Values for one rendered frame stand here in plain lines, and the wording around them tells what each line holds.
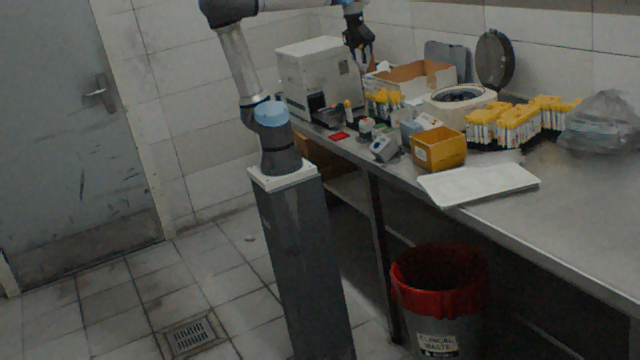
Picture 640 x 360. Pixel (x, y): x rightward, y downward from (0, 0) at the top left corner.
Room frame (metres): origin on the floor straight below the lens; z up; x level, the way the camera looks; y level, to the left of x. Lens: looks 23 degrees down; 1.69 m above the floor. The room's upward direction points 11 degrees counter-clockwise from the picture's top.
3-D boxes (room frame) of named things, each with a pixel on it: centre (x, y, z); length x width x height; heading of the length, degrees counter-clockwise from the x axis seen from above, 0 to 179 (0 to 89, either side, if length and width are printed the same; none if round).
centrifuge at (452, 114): (2.16, -0.54, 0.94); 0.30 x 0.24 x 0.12; 103
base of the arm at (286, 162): (2.00, 0.13, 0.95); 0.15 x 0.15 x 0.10
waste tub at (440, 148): (1.84, -0.39, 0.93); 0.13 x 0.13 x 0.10; 18
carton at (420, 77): (2.52, -0.47, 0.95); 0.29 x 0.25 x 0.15; 112
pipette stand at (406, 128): (2.01, -0.34, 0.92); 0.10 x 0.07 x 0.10; 16
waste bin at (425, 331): (1.92, -0.37, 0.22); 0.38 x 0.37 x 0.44; 22
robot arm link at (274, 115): (2.01, 0.13, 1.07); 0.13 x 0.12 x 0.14; 22
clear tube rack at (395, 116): (2.36, -0.32, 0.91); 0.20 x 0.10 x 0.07; 22
